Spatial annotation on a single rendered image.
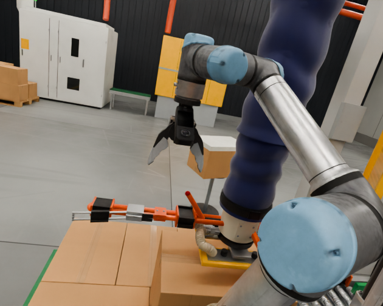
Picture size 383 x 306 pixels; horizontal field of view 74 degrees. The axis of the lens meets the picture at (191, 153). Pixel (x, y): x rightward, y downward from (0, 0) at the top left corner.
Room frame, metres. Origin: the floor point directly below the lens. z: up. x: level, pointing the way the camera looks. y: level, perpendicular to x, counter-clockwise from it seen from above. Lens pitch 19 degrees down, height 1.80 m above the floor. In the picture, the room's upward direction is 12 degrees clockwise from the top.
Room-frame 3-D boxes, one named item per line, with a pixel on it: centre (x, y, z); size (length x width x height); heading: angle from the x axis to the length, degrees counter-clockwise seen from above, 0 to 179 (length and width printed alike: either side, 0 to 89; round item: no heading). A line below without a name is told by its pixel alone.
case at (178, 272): (1.02, -0.26, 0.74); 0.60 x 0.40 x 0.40; 99
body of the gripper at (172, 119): (0.69, 0.04, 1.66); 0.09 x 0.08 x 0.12; 10
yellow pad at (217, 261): (0.92, -0.29, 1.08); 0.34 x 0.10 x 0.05; 100
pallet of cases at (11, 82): (6.42, 5.05, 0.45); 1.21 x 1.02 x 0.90; 99
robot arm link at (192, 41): (0.68, 0.04, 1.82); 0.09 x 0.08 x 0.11; 35
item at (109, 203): (0.91, 0.31, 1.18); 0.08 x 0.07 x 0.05; 100
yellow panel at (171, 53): (8.71, 0.51, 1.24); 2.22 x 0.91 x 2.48; 99
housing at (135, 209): (0.93, 0.18, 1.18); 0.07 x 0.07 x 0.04; 10
